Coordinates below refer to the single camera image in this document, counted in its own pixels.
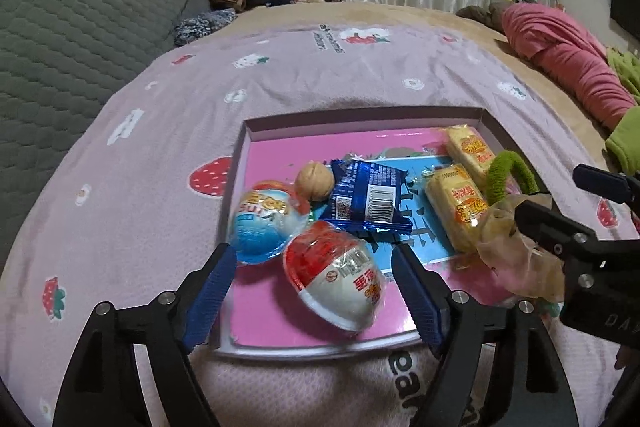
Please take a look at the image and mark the brown cloth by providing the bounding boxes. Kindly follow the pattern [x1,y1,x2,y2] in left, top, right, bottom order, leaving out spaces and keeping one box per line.
[456,3,507,30]

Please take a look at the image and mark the green fuzzy hair tie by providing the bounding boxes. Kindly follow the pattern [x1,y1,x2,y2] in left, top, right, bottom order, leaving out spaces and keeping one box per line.
[486,151,541,205]

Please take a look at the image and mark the beige mesh hair scrunchie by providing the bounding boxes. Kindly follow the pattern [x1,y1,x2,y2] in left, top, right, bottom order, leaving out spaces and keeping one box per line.
[472,194,568,303]

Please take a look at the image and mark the black television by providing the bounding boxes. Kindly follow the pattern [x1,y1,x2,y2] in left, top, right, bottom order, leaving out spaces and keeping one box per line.
[610,0,640,40]

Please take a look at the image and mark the blue snack packet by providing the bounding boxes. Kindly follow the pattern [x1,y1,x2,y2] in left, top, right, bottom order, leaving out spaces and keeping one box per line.
[317,158,418,244]

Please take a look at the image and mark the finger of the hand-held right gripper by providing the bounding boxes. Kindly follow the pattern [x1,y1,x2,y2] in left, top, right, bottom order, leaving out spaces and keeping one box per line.
[572,163,640,208]
[513,193,601,263]

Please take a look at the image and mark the green blanket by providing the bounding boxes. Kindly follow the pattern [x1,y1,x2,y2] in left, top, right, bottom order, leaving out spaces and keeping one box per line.
[605,47,640,178]

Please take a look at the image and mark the walnut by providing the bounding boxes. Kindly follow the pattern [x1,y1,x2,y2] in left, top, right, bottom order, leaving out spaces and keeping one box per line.
[295,161,335,200]

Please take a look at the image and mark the shallow dark cardboard box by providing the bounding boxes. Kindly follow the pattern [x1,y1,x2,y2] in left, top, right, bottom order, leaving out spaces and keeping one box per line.
[207,107,556,360]

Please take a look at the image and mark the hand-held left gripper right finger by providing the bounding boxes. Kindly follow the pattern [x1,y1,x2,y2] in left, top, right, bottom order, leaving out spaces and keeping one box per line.
[391,243,591,427]

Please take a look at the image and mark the pink quilt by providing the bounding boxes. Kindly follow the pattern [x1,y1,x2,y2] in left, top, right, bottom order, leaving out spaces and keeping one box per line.
[501,3,638,132]

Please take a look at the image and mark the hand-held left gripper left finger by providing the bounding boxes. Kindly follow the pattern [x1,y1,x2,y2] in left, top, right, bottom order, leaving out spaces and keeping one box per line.
[52,243,238,427]

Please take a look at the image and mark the person's right hand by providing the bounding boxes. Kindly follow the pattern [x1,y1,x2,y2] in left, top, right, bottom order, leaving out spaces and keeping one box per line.
[615,343,637,373]

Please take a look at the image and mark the red and white toy egg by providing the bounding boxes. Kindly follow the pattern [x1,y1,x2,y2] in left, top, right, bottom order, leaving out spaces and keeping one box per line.
[282,221,386,333]

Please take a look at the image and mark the grey quilted headboard cover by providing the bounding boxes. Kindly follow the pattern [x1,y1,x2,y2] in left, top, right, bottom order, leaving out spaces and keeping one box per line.
[0,0,211,228]

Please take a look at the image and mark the dark blue patterned cloth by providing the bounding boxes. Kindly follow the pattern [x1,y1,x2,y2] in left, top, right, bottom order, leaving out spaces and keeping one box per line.
[173,8,237,48]

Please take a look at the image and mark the blue toy egg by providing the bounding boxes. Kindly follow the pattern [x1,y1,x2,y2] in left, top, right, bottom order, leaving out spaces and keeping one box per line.
[227,179,311,265]

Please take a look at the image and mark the yellow cake packet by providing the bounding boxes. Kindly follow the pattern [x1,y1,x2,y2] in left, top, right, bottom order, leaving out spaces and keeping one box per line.
[445,124,501,180]
[425,163,493,254]

